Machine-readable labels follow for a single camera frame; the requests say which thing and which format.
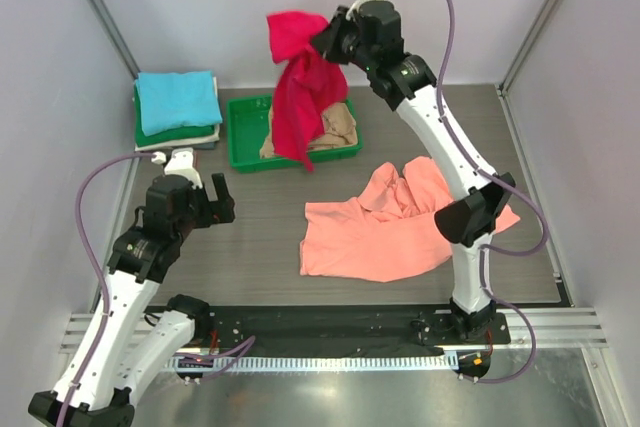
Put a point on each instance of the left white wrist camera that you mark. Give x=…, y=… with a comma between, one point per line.
x=180, y=162

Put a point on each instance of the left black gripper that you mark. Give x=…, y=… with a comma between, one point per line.
x=217, y=211

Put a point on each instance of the aluminium frame rail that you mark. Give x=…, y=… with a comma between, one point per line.
x=569, y=327

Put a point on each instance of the salmon pink t shirt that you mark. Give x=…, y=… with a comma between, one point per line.
x=385, y=234

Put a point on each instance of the right corner frame post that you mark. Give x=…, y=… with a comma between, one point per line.
x=536, y=30

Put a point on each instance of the corner frame post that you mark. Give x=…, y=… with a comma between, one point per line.
x=112, y=31
x=536, y=30

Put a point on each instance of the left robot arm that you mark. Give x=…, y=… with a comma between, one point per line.
x=106, y=379

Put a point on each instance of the folded white shirt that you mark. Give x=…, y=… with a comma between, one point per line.
x=185, y=142

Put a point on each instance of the left corner frame post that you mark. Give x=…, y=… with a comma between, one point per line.
x=112, y=31

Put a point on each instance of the folded green shirt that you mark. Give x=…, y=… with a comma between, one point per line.
x=170, y=136

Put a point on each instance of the green plastic tray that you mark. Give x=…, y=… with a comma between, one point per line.
x=248, y=125

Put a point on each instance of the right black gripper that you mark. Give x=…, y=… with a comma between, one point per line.
x=327, y=41

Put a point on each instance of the slotted cable duct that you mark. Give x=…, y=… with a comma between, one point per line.
x=265, y=365

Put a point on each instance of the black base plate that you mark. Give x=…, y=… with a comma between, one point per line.
x=347, y=331

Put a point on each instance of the tan t shirt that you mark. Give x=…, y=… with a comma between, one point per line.
x=340, y=129

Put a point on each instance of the red t shirt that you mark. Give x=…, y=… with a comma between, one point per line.
x=307, y=86

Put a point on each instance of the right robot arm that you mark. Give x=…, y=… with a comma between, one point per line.
x=370, y=38

